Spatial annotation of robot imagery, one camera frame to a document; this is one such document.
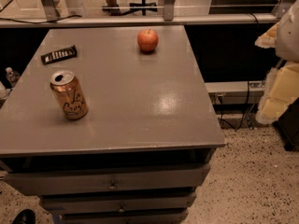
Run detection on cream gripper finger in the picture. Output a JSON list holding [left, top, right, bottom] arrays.
[[254, 22, 278, 49], [255, 61, 299, 125]]

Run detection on orange LaCroix soda can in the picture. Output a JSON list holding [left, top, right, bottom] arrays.
[[50, 70, 88, 120]]

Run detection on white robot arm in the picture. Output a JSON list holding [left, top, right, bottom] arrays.
[[255, 0, 299, 124]]

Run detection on black office chair base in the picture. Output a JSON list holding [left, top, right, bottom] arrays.
[[129, 0, 158, 16]]

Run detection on grey drawer cabinet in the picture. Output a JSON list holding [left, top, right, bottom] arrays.
[[0, 25, 226, 224]]

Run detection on grey drawer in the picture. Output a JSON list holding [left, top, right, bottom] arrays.
[[62, 208, 188, 224], [41, 190, 196, 214], [4, 163, 210, 196]]

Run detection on middle grey drawer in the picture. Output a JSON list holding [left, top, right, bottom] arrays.
[[41, 190, 196, 214]]

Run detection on black cables under rail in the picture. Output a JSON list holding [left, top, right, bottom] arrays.
[[218, 81, 257, 131]]

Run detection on red apple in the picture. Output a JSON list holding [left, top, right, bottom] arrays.
[[137, 29, 159, 52]]

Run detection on top grey drawer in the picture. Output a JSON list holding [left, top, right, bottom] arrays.
[[4, 163, 210, 196]]

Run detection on bottom grey drawer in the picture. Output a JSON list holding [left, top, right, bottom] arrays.
[[62, 208, 188, 224]]

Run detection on low aluminium rail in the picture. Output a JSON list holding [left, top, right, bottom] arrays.
[[206, 81, 264, 105]]

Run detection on black shoe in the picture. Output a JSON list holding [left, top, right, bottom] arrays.
[[12, 209, 36, 224]]

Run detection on aluminium frame rail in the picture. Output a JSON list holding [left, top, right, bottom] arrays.
[[0, 13, 279, 28]]

